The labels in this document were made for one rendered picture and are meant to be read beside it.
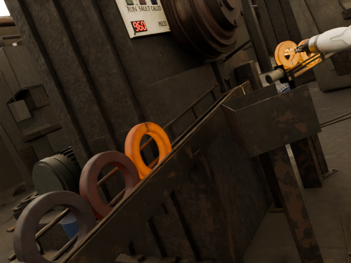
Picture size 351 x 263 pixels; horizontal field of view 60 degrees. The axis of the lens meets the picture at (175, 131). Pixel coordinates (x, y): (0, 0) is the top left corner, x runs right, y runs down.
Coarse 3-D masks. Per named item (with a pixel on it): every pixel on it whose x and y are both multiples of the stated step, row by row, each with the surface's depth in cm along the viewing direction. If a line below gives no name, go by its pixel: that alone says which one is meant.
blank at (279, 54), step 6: (282, 42) 170; (288, 42) 170; (276, 48) 171; (282, 48) 169; (276, 54) 170; (282, 54) 170; (294, 54) 172; (276, 60) 171; (282, 60) 170; (288, 60) 171; (294, 60) 173; (288, 66) 172
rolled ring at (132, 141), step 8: (136, 128) 90; (144, 128) 92; (152, 128) 95; (160, 128) 98; (128, 136) 89; (136, 136) 89; (152, 136) 98; (160, 136) 97; (128, 144) 87; (136, 144) 88; (160, 144) 99; (168, 144) 99; (128, 152) 87; (136, 152) 87; (160, 152) 99; (168, 152) 98; (136, 160) 87; (160, 160) 98; (144, 168) 88; (144, 176) 88
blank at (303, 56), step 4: (304, 40) 175; (300, 44) 174; (300, 52) 174; (304, 52) 174; (300, 56) 174; (304, 56) 175; (316, 56) 177; (300, 60) 176; (304, 60) 175; (316, 60) 178; (308, 64) 176; (312, 64) 177
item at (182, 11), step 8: (176, 0) 126; (184, 0) 123; (176, 8) 127; (184, 8) 125; (192, 8) 125; (184, 16) 127; (192, 16) 124; (184, 24) 128; (192, 24) 127; (200, 24) 128; (192, 32) 130; (200, 32) 127; (192, 40) 133; (200, 40) 132; (208, 40) 131; (200, 48) 136; (208, 48) 136; (216, 48) 135; (224, 48) 142; (232, 48) 149
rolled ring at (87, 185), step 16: (96, 160) 76; (112, 160) 80; (128, 160) 84; (80, 176) 75; (96, 176) 75; (128, 176) 85; (80, 192) 74; (96, 192) 74; (128, 192) 84; (96, 208) 73; (112, 208) 77
